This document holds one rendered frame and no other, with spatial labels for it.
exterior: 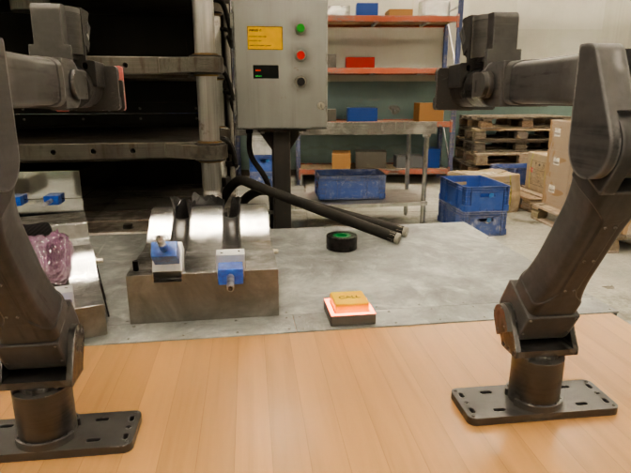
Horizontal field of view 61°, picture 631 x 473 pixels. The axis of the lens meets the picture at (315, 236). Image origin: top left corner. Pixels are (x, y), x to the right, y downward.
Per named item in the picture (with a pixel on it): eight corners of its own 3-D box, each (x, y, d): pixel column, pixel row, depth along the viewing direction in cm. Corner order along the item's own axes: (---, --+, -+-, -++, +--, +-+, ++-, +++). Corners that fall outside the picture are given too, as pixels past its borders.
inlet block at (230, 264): (246, 303, 86) (245, 271, 84) (215, 305, 85) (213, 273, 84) (245, 276, 98) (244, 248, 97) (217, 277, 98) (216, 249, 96)
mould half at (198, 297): (279, 315, 97) (277, 244, 93) (130, 324, 93) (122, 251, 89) (264, 240, 144) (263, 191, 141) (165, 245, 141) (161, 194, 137)
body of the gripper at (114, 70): (49, 66, 80) (29, 62, 73) (118, 66, 82) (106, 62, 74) (53, 110, 82) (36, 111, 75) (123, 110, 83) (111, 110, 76)
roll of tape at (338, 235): (319, 247, 138) (319, 234, 138) (342, 241, 143) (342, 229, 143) (341, 254, 133) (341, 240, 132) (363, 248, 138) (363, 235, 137)
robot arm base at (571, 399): (453, 341, 70) (474, 368, 63) (594, 333, 72) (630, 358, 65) (448, 395, 72) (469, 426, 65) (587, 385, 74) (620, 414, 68)
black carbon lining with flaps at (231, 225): (243, 270, 100) (241, 221, 97) (155, 274, 98) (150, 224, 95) (241, 225, 133) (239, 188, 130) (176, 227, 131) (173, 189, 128)
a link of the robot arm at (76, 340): (4, 322, 62) (-20, 344, 57) (82, 318, 63) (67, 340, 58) (11, 371, 64) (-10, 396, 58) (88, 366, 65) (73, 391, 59)
